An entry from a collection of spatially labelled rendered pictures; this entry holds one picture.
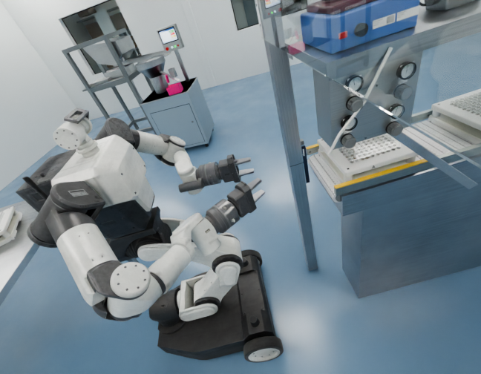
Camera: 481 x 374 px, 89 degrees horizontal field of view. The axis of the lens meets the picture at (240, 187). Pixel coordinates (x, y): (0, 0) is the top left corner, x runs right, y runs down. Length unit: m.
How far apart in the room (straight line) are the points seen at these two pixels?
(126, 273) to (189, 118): 2.76
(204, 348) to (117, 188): 0.99
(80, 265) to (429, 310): 1.58
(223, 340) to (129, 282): 0.97
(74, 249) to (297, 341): 1.24
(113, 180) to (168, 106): 2.49
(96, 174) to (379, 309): 1.49
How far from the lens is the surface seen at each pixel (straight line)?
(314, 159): 1.07
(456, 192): 1.28
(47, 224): 0.75
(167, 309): 1.50
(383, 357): 1.58
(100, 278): 0.60
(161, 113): 3.30
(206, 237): 0.75
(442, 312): 1.73
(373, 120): 0.75
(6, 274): 1.52
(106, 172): 0.81
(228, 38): 5.66
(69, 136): 0.84
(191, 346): 1.55
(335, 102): 0.67
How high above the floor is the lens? 1.50
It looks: 38 degrees down
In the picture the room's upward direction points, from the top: 20 degrees counter-clockwise
